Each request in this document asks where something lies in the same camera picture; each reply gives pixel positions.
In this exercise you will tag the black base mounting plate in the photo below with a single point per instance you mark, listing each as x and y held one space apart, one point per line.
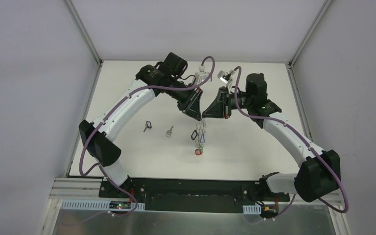
182 195

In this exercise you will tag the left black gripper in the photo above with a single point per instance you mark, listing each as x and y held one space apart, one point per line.
185 101

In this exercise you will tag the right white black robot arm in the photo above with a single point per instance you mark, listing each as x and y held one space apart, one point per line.
318 169

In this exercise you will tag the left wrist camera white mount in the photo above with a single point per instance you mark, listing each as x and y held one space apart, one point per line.
201 75

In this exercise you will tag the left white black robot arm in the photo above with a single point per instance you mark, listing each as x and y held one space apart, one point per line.
98 135

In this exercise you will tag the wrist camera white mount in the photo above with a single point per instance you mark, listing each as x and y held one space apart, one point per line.
226 77
201 75

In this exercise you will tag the key with black tag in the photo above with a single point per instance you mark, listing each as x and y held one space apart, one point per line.
148 125

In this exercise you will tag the large metal keyring disc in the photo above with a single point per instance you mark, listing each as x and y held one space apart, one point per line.
200 128

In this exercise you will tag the blue key tag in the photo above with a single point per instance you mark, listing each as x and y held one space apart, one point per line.
202 138

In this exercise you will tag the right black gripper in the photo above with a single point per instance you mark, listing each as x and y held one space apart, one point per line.
224 103

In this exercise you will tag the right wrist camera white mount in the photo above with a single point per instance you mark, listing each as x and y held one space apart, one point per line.
226 77

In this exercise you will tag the silver key with small ring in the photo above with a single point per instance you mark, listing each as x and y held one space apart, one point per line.
169 132

